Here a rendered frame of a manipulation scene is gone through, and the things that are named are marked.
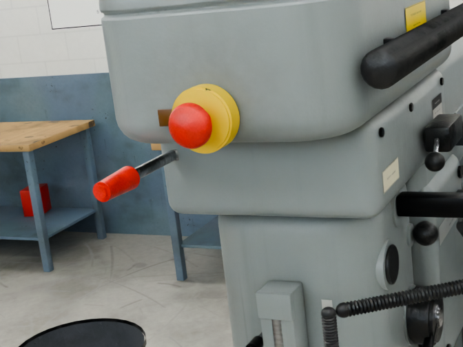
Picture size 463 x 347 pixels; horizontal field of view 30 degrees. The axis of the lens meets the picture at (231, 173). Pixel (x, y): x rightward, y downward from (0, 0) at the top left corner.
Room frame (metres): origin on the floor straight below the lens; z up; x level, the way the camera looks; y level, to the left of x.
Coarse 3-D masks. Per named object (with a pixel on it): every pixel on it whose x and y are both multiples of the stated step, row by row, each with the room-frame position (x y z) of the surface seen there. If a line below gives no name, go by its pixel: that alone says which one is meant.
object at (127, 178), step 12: (168, 156) 0.88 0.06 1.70; (132, 168) 0.81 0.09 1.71; (144, 168) 0.83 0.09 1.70; (156, 168) 0.85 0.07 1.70; (108, 180) 0.78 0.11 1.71; (120, 180) 0.79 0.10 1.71; (132, 180) 0.80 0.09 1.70; (96, 192) 0.77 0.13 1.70; (108, 192) 0.77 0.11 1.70; (120, 192) 0.78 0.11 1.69
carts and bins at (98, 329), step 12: (72, 324) 3.05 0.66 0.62; (84, 324) 3.05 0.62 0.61; (96, 324) 3.05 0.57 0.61; (108, 324) 3.03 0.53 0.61; (120, 324) 3.01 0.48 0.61; (132, 324) 2.98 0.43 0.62; (36, 336) 2.97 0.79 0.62; (48, 336) 3.00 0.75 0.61; (60, 336) 3.02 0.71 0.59; (72, 336) 3.04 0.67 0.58; (84, 336) 3.04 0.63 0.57; (96, 336) 3.04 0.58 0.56; (108, 336) 3.03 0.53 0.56; (120, 336) 3.01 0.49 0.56; (132, 336) 2.97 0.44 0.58
